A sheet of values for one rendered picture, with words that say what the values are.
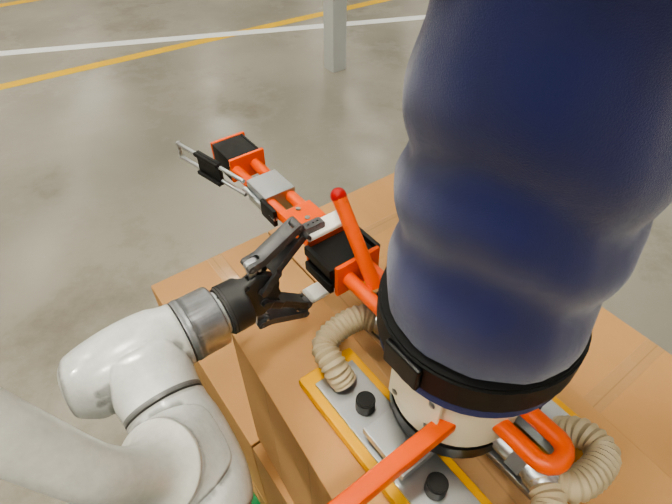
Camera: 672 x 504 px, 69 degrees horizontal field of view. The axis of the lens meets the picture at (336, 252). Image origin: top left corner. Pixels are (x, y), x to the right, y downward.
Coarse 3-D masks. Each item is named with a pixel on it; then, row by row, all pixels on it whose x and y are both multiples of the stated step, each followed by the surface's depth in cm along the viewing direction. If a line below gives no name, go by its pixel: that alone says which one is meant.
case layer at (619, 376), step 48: (384, 192) 174; (384, 240) 157; (192, 288) 142; (288, 288) 142; (624, 336) 130; (240, 384) 120; (576, 384) 120; (624, 384) 120; (240, 432) 114; (624, 432) 111
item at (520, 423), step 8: (552, 400) 71; (560, 400) 71; (544, 408) 69; (552, 408) 69; (560, 408) 69; (568, 408) 70; (520, 416) 69; (552, 416) 69; (520, 424) 68; (528, 424) 68; (528, 432) 67; (536, 432) 67; (536, 440) 66; (544, 440) 66; (544, 448) 65; (552, 448) 65; (576, 448) 66; (576, 456) 65
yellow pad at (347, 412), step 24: (360, 360) 76; (312, 384) 73; (360, 384) 72; (336, 408) 70; (360, 408) 67; (384, 408) 70; (336, 432) 69; (360, 432) 67; (360, 456) 65; (432, 456) 65; (408, 480) 62; (432, 480) 60; (456, 480) 62
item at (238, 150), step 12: (240, 132) 99; (216, 144) 95; (228, 144) 95; (240, 144) 95; (252, 144) 95; (216, 156) 96; (228, 156) 92; (240, 156) 92; (252, 156) 94; (228, 168) 94
